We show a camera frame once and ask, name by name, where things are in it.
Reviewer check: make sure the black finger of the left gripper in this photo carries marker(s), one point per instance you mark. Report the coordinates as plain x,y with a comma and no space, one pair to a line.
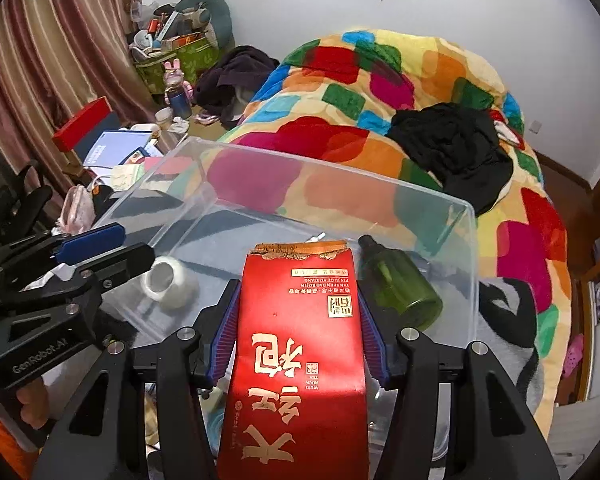
121,265

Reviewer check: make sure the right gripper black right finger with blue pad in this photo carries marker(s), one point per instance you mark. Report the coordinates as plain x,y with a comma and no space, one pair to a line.
492,433

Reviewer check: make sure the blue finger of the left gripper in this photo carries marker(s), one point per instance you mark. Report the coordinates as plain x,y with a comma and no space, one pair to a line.
90,244

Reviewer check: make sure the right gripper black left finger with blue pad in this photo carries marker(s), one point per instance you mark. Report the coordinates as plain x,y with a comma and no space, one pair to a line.
101,434

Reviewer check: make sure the white tape roll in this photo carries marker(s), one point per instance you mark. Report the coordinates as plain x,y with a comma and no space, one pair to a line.
170,283

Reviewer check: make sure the green glass bottle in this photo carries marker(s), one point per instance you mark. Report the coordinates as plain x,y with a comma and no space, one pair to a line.
397,284

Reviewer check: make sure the red paper packet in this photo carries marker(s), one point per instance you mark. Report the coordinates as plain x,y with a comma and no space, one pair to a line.
296,408

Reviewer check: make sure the person's left hand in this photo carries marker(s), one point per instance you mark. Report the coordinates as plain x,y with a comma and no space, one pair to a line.
35,406

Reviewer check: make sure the pink pouch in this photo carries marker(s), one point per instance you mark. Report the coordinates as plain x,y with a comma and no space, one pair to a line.
78,213

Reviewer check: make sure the orange jacket sleeve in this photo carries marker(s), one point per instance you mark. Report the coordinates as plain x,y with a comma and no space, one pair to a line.
21,461

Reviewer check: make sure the blue white book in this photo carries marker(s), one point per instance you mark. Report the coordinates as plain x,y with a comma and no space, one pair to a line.
113,147

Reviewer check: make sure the red box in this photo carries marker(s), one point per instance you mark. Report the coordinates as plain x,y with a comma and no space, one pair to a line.
82,123

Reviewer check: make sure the pink slipper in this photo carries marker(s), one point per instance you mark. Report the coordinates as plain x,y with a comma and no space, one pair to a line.
573,356

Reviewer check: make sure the pink rabbit doll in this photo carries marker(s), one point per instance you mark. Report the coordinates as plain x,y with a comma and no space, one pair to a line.
178,92

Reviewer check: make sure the dark purple clothes pile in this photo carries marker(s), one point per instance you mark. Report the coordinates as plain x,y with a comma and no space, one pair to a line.
227,87

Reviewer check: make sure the striped pink curtain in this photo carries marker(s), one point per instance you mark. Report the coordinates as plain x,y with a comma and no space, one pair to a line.
56,56

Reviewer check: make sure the clear plastic storage box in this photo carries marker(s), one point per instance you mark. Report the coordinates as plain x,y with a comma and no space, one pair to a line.
344,202

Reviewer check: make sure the colourful patchwork duvet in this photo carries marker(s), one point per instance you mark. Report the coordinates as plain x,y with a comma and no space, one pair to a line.
333,99

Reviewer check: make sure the grey green plush cushion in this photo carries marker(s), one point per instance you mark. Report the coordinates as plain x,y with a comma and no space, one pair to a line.
211,17

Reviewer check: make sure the black clothes on bed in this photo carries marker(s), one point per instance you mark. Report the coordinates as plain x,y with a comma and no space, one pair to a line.
460,147

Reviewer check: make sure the wall socket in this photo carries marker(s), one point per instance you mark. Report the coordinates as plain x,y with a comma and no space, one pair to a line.
535,127

